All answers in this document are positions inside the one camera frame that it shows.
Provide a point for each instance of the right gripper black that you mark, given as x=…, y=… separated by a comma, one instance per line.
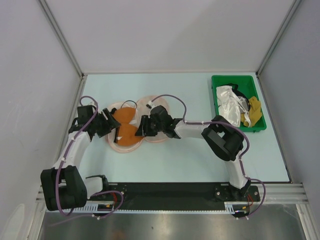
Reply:
x=144, y=129

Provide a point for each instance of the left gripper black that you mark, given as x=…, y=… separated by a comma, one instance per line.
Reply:
x=108, y=123

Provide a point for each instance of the pink floral mesh laundry bag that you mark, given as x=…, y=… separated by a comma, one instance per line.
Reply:
x=129, y=113

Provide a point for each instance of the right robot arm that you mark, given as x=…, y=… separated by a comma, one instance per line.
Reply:
x=224, y=139

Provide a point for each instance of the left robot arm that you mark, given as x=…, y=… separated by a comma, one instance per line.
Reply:
x=63, y=186

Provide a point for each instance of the white satin bra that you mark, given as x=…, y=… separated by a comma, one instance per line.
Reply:
x=230, y=106

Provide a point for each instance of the grey black bra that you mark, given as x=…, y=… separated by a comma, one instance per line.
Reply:
x=240, y=95

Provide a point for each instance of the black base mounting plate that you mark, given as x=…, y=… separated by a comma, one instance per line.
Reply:
x=178, y=193

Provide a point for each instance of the green plastic bin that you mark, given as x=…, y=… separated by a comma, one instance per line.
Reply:
x=246, y=86

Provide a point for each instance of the mustard yellow garment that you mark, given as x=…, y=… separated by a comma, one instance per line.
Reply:
x=250, y=118

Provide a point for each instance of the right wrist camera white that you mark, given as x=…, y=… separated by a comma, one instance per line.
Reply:
x=150, y=105

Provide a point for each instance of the left aluminium frame post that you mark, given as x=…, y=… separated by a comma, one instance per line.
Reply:
x=60, y=36

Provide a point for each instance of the aluminium frame post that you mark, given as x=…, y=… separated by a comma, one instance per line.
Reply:
x=60, y=36
x=279, y=34

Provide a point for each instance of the white slotted cable duct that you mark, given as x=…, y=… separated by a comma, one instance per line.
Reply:
x=148, y=208

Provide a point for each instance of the aluminium front frame rail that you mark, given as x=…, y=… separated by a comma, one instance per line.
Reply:
x=268, y=193

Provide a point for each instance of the right aluminium frame post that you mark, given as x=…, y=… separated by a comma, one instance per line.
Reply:
x=279, y=34

